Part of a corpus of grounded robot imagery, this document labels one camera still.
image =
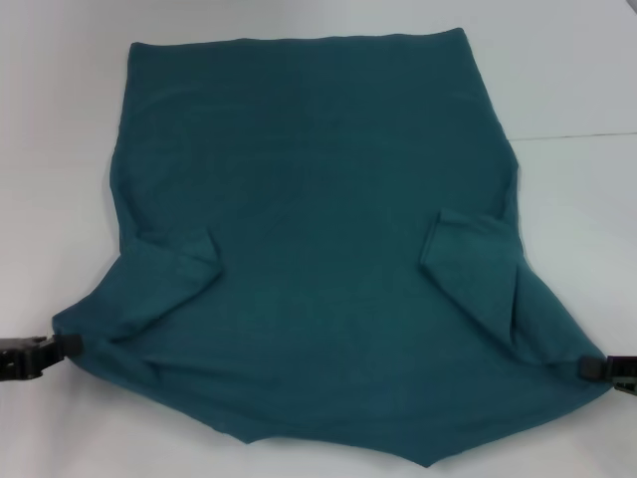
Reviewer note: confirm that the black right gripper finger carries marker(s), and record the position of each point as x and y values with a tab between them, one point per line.
592	367

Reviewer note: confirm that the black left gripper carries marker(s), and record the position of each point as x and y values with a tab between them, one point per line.
20	361

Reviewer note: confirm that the teal blue shirt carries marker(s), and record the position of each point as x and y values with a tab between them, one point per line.
318	224

